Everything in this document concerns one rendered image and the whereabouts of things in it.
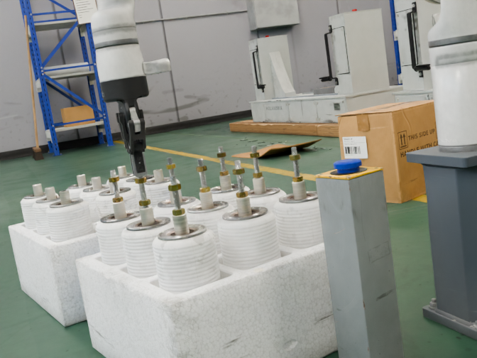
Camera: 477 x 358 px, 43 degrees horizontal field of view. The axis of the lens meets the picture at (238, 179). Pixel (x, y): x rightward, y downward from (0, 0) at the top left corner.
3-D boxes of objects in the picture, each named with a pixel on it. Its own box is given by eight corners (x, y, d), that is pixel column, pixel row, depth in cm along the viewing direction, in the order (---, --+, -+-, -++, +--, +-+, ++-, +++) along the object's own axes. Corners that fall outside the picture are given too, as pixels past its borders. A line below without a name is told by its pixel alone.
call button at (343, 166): (348, 171, 90) (347, 158, 90) (368, 172, 87) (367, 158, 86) (329, 176, 88) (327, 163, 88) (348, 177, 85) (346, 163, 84)
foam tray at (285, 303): (253, 286, 139) (241, 210, 136) (380, 329, 107) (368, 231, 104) (91, 347, 118) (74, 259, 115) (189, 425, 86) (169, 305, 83)
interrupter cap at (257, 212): (214, 219, 100) (213, 215, 99) (250, 209, 104) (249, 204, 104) (240, 224, 93) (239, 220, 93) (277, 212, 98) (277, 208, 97)
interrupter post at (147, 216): (146, 229, 100) (143, 209, 100) (139, 227, 102) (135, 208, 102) (158, 224, 102) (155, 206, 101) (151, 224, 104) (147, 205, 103)
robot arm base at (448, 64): (468, 141, 107) (460, 43, 104) (510, 143, 98) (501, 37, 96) (426, 150, 104) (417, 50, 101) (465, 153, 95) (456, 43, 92)
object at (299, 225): (290, 288, 113) (277, 194, 111) (342, 285, 111) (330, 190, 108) (283, 309, 104) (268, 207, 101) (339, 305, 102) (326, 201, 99)
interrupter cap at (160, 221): (141, 234, 97) (140, 230, 97) (118, 230, 103) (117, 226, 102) (179, 222, 101) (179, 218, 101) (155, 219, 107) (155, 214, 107)
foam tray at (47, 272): (151, 251, 184) (141, 193, 181) (217, 275, 151) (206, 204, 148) (21, 290, 163) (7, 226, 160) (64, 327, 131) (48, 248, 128)
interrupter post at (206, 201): (199, 209, 109) (196, 192, 109) (212, 207, 110) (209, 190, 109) (203, 212, 107) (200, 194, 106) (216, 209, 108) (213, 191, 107)
